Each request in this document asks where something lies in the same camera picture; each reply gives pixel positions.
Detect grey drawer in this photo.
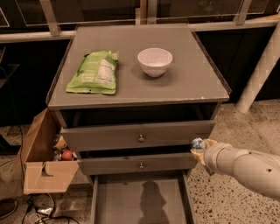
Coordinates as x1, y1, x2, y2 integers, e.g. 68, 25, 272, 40
78, 152, 197, 175
90, 172, 195, 224
61, 120, 215, 151

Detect black floor cables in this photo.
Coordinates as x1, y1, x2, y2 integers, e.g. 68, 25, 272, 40
20, 193, 81, 224

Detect brown cardboard box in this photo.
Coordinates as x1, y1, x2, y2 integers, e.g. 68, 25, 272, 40
13, 108, 78, 195

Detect white diagonal post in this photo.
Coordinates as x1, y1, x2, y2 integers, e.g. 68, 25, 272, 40
236, 22, 280, 114

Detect grey top drawer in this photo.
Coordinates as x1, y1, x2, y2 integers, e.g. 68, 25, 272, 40
61, 120, 215, 151

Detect grey drawer cabinet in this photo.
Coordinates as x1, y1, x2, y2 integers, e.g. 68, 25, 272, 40
45, 24, 232, 224

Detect white ceramic bowl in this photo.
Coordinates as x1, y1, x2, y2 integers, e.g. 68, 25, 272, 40
137, 48, 173, 78

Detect grey middle drawer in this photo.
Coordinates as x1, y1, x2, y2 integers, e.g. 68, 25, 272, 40
78, 152, 197, 175

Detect metal railing frame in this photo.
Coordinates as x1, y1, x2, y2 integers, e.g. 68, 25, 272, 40
0, 0, 280, 44

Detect grey bottom drawer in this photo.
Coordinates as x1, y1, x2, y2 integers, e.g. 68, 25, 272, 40
90, 172, 195, 224

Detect yellow snack package in box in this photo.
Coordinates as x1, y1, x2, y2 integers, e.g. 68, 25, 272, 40
52, 134, 67, 151

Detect green chip bag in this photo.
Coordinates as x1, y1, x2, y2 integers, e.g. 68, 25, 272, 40
66, 51, 119, 95

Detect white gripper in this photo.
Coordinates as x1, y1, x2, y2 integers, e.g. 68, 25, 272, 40
191, 139, 236, 175

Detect red apple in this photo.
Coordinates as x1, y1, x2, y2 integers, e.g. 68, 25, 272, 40
61, 150, 73, 161

